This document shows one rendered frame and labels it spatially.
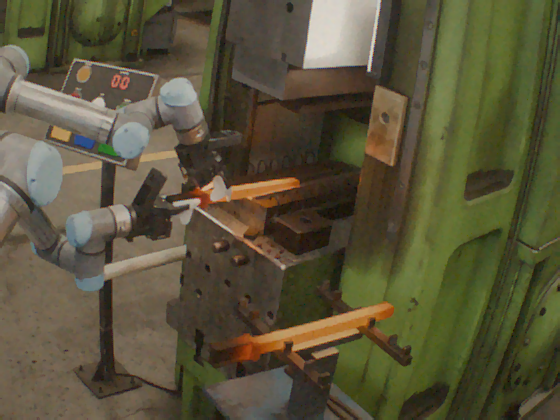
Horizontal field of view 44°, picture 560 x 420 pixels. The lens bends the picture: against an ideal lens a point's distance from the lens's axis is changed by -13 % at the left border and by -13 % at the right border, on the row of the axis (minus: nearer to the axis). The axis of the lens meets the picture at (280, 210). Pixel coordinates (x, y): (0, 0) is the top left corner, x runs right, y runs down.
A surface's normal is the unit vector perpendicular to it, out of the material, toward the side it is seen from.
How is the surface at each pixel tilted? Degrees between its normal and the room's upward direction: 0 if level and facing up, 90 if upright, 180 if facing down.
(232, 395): 0
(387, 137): 90
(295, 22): 90
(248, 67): 90
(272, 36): 90
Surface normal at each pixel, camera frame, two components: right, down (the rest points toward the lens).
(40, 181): 0.94, 0.19
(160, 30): 0.47, 0.43
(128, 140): 0.03, 0.43
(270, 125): 0.66, 0.40
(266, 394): 0.14, -0.90
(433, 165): -0.74, 0.18
